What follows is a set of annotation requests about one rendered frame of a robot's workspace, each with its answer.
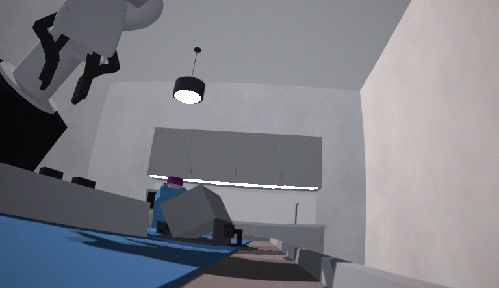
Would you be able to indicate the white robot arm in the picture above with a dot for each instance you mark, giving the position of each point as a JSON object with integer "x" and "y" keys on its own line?
{"x": 23, "y": 78}

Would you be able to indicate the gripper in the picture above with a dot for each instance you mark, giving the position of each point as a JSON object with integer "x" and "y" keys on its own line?
{"x": 86, "y": 29}

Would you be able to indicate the blue flat mat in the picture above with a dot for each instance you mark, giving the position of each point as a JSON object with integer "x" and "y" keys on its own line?
{"x": 40, "y": 254}

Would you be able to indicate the grey control panel with blue and green buttons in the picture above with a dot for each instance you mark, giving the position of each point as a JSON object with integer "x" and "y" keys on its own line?
{"x": 191, "y": 214}

